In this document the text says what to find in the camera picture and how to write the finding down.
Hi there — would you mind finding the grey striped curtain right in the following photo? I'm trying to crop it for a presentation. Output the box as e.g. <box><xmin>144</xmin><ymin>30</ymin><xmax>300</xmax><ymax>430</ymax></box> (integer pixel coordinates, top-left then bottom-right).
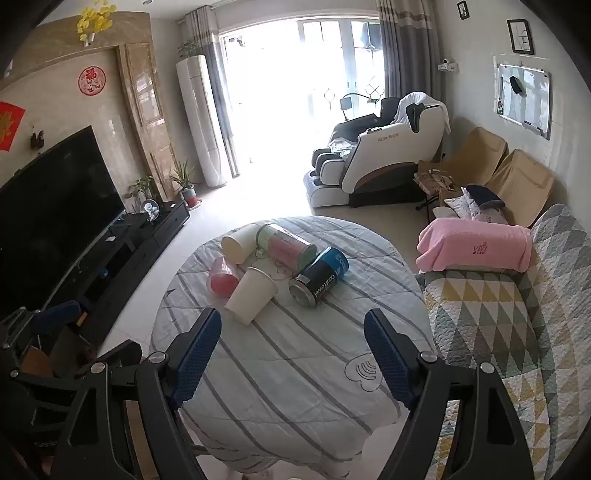
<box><xmin>377</xmin><ymin>0</ymin><xmax>442</xmax><ymax>100</ymax></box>

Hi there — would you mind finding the triangle patterned quilted sofa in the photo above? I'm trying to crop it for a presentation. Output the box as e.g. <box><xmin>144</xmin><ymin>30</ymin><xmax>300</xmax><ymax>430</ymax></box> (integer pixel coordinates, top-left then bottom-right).
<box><xmin>418</xmin><ymin>204</ymin><xmax>590</xmax><ymax>479</ymax></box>

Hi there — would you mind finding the green pink clear canister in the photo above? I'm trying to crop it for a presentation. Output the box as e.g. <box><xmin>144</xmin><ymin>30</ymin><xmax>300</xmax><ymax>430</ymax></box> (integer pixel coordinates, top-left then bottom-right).
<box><xmin>256</xmin><ymin>223</ymin><xmax>318</xmax><ymax>273</ymax></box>

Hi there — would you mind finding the tan sofa cushion right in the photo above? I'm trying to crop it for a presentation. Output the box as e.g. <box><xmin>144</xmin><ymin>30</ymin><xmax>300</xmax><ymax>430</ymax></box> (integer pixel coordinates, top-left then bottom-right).
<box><xmin>486</xmin><ymin>149</ymin><xmax>555</xmax><ymax>227</ymax></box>

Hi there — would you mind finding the white paper cup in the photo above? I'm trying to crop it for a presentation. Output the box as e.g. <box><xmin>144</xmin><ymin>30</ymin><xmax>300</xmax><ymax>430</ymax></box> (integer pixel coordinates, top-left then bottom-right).
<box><xmin>221</xmin><ymin>224</ymin><xmax>259</xmax><ymax>265</ymax></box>
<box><xmin>225</xmin><ymin>267</ymin><xmax>279</xmax><ymax>325</ymax></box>

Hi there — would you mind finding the grey curtain left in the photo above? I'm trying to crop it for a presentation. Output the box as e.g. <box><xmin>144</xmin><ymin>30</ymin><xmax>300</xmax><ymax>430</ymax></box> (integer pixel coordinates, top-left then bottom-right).
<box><xmin>182</xmin><ymin>5</ymin><xmax>239</xmax><ymax>178</ymax></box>

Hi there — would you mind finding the black TV cabinet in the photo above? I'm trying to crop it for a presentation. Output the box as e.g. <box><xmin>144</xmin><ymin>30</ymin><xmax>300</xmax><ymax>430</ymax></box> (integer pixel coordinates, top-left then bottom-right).
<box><xmin>49</xmin><ymin>200</ymin><xmax>189</xmax><ymax>347</ymax></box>

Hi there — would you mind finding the pink towel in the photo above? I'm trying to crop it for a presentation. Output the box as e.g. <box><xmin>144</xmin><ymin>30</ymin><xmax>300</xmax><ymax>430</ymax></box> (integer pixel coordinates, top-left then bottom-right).
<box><xmin>416</xmin><ymin>218</ymin><xmax>533</xmax><ymax>272</ymax></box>

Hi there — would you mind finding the white brown massage chair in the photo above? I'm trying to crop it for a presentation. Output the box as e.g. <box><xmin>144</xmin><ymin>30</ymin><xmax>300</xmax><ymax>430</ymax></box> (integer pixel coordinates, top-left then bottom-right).
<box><xmin>304</xmin><ymin>92</ymin><xmax>451</xmax><ymax>209</ymax></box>

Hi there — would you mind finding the white paper cup rear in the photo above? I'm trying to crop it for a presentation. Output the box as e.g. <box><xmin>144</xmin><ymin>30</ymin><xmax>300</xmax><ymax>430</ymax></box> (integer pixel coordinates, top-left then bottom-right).
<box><xmin>221</xmin><ymin>224</ymin><xmax>259</xmax><ymax>265</ymax></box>

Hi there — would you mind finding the striped grey white tablecloth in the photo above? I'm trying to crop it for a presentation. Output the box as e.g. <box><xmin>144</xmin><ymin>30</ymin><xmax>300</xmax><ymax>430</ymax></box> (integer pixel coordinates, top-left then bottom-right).
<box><xmin>149</xmin><ymin>215</ymin><xmax>438</xmax><ymax>479</ymax></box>

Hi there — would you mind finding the glass globe ornament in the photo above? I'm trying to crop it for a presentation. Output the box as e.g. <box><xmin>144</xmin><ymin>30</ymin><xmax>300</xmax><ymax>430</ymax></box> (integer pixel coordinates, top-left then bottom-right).
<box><xmin>141</xmin><ymin>199</ymin><xmax>160</xmax><ymax>222</ymax></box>

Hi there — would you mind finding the tan sofa cushion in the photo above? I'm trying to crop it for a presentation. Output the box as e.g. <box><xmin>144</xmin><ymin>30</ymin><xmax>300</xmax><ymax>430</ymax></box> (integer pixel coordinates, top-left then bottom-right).
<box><xmin>486</xmin><ymin>149</ymin><xmax>555</xmax><ymax>227</ymax></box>
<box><xmin>418</xmin><ymin>127</ymin><xmax>508</xmax><ymax>187</ymax></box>

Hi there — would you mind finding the potted plant red pot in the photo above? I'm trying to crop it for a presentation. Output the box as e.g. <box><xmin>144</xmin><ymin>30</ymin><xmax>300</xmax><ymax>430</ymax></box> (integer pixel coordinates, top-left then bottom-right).
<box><xmin>170</xmin><ymin>159</ymin><xmax>201</xmax><ymax>210</ymax></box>

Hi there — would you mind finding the tan sofa cushion left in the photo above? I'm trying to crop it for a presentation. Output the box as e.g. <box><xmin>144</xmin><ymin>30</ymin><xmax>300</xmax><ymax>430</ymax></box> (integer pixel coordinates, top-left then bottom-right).
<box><xmin>418</xmin><ymin>127</ymin><xmax>508</xmax><ymax>187</ymax></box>

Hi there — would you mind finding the white standing air conditioner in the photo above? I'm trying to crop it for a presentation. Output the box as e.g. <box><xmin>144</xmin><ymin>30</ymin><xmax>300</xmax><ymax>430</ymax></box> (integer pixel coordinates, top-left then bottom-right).
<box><xmin>176</xmin><ymin>55</ymin><xmax>230</xmax><ymax>188</ymax></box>

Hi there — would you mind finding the blue black CoolTowel can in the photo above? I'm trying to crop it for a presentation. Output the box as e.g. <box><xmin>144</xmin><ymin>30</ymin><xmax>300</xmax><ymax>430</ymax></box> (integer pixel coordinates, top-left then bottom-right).
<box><xmin>288</xmin><ymin>247</ymin><xmax>349</xmax><ymax>307</ymax></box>

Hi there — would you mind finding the white paper cup front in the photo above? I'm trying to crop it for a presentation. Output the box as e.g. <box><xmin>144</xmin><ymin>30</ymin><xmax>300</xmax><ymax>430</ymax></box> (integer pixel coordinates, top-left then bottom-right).
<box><xmin>225</xmin><ymin>267</ymin><xmax>279</xmax><ymax>325</ymax></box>

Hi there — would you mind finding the yellow flower decoration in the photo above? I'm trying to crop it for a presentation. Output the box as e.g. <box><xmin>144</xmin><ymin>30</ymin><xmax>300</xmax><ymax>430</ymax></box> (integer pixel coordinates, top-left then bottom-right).
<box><xmin>76</xmin><ymin>0</ymin><xmax>117</xmax><ymax>47</ymax></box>

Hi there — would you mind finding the pink plastic cup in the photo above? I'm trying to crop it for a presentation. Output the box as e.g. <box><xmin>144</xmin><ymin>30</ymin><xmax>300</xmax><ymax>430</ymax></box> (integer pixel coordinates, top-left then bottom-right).
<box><xmin>207</xmin><ymin>256</ymin><xmax>240</xmax><ymax>298</ymax></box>

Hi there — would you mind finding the black framed picture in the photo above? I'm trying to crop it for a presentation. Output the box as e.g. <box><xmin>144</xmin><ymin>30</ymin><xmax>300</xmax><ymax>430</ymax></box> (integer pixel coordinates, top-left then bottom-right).
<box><xmin>507</xmin><ymin>19</ymin><xmax>535</xmax><ymax>55</ymax></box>

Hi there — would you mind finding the small folding side table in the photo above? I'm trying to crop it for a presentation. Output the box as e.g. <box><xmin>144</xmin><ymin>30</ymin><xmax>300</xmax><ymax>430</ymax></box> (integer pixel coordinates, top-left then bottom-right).
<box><xmin>414</xmin><ymin>169</ymin><xmax>462</xmax><ymax>221</ymax></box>

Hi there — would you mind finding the dark blue pillow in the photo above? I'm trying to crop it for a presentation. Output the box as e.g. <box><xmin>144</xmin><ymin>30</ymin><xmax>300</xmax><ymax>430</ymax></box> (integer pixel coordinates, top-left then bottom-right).
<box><xmin>466</xmin><ymin>184</ymin><xmax>506</xmax><ymax>210</ymax></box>

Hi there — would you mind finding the round red wall ornament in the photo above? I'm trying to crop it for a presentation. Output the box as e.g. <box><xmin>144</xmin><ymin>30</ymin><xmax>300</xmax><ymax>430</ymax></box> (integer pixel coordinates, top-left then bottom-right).
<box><xmin>77</xmin><ymin>66</ymin><xmax>107</xmax><ymax>97</ymax></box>

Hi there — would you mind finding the wall whiteboard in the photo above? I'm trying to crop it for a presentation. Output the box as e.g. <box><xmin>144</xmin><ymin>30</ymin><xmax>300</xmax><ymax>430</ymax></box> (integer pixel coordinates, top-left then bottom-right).
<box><xmin>495</xmin><ymin>63</ymin><xmax>552</xmax><ymax>140</ymax></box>

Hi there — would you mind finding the green plant on cabinet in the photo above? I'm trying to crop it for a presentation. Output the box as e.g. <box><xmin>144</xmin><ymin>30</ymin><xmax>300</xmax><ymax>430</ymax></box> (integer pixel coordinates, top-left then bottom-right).
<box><xmin>124</xmin><ymin>175</ymin><xmax>160</xmax><ymax>209</ymax></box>

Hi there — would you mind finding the red paper wall banner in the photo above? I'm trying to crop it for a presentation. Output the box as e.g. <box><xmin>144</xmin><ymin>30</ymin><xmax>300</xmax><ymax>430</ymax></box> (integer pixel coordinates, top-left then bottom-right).
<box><xmin>0</xmin><ymin>101</ymin><xmax>26</xmax><ymax>151</ymax></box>

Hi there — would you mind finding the black flat screen television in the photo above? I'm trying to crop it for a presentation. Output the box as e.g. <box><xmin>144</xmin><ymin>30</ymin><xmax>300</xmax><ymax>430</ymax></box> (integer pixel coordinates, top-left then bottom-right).
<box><xmin>1</xmin><ymin>126</ymin><xmax>124</xmax><ymax>316</ymax></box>

